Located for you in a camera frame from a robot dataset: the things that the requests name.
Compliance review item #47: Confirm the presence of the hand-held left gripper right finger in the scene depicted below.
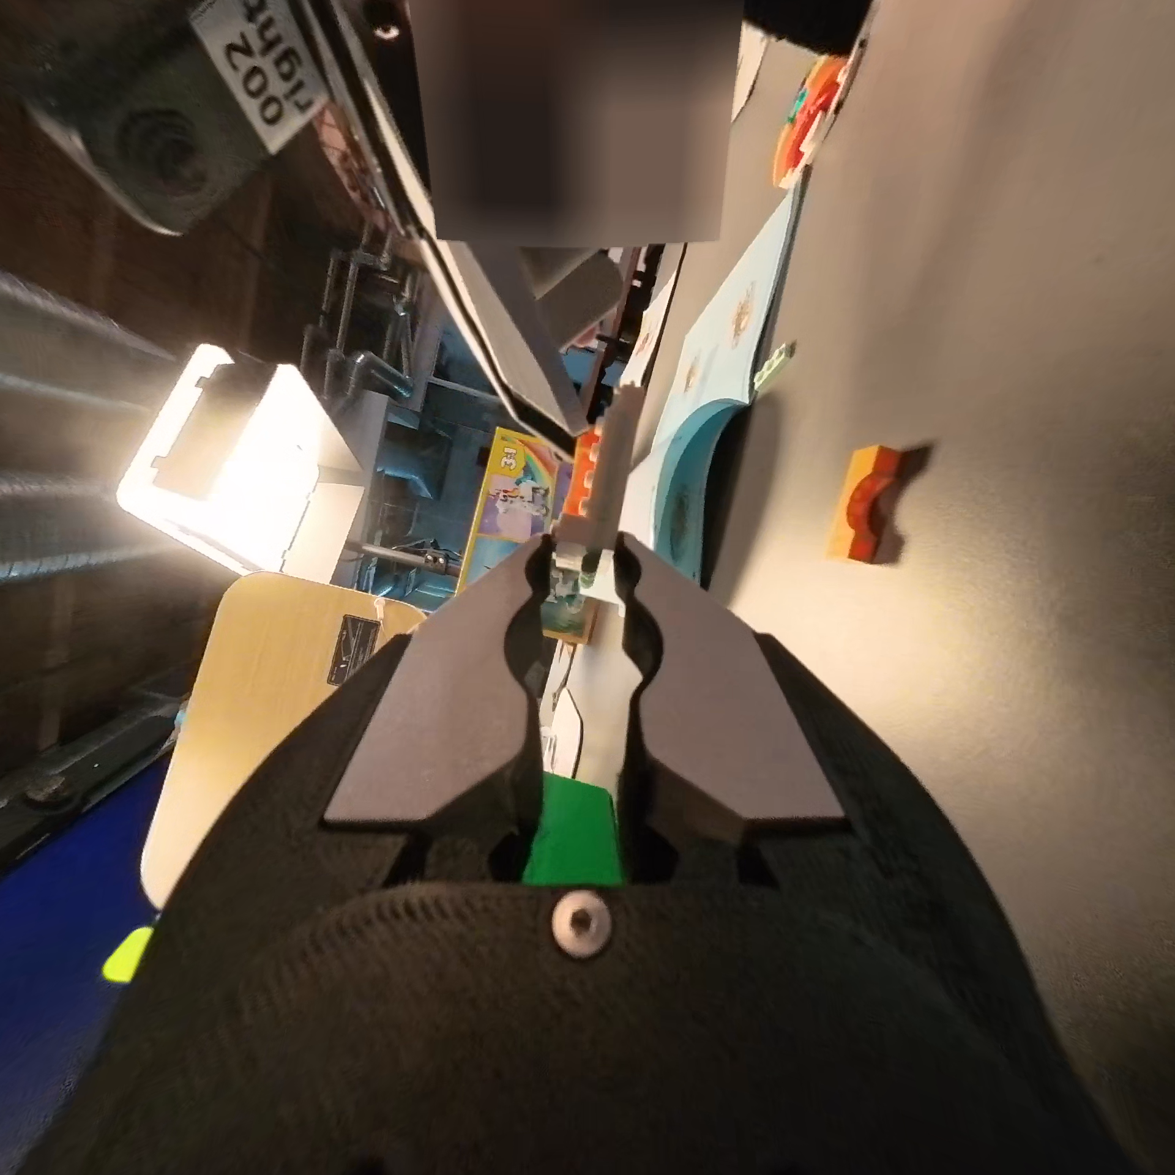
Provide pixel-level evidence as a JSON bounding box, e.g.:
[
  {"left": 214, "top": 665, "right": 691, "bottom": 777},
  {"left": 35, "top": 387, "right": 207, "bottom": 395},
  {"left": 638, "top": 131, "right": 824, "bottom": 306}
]
[{"left": 613, "top": 534, "right": 848, "bottom": 858}]

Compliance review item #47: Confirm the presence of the green plastic bin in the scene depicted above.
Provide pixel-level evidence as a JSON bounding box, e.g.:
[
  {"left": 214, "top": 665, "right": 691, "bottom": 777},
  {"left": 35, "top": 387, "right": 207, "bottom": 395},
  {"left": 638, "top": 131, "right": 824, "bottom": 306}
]
[{"left": 522, "top": 773, "right": 627, "bottom": 886}]

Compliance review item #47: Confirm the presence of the round orange white lego build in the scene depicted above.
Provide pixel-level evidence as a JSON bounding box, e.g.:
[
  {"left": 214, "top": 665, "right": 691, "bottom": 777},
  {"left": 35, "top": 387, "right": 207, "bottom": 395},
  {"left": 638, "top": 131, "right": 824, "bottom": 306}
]
[{"left": 774, "top": 52, "right": 855, "bottom": 188}]

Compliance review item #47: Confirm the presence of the yellow lego set box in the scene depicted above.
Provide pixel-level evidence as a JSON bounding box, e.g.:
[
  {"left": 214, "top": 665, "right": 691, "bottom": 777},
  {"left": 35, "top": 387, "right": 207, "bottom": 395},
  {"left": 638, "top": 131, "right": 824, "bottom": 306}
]
[{"left": 456, "top": 426, "right": 598, "bottom": 643}]

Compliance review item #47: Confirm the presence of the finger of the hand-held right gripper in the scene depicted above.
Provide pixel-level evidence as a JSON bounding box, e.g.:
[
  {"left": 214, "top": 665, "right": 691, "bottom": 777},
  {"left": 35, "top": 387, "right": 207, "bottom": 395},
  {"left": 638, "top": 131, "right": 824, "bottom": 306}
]
[
  {"left": 431, "top": 239, "right": 591, "bottom": 439},
  {"left": 315, "top": 16, "right": 554, "bottom": 434}
]

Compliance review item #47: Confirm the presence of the white and orange Lego assembly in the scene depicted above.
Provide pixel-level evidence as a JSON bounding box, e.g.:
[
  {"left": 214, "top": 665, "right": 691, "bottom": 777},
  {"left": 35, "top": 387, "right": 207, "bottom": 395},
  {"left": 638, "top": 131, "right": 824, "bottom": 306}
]
[{"left": 549, "top": 383, "right": 644, "bottom": 634}]

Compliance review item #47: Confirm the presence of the dark blue partition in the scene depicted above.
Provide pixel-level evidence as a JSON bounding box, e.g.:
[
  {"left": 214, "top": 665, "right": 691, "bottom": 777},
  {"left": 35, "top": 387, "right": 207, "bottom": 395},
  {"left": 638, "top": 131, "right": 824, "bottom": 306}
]
[{"left": 0, "top": 762, "right": 177, "bottom": 1111}]

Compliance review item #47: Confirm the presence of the orange arch lego brick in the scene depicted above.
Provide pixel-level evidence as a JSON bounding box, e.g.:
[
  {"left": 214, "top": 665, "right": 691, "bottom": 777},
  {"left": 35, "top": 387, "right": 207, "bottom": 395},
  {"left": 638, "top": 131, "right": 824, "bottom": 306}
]
[
  {"left": 571, "top": 430, "right": 607, "bottom": 525},
  {"left": 827, "top": 443, "right": 933, "bottom": 563}
]

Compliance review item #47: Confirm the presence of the person's right forearm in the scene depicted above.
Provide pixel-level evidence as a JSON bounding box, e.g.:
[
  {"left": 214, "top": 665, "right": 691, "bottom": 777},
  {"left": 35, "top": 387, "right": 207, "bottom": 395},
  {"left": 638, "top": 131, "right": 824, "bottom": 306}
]
[{"left": 744, "top": 0, "right": 873, "bottom": 55}]

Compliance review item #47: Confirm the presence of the white studio light panel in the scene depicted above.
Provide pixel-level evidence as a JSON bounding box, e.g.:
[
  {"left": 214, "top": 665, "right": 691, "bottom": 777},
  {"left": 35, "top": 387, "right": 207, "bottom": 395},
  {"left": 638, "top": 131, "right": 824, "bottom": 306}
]
[{"left": 118, "top": 343, "right": 368, "bottom": 588}]

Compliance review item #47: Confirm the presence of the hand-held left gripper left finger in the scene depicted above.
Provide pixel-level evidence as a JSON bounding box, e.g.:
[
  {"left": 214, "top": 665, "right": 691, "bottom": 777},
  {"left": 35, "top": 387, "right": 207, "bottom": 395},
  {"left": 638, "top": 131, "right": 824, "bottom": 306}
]
[{"left": 322, "top": 534, "right": 558, "bottom": 882}]

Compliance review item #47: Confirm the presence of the light blue instruction booklet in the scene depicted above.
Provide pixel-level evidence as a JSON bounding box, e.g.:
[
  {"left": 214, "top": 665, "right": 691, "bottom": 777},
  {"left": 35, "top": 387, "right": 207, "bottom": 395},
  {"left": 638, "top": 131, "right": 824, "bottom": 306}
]
[{"left": 620, "top": 187, "right": 800, "bottom": 588}]

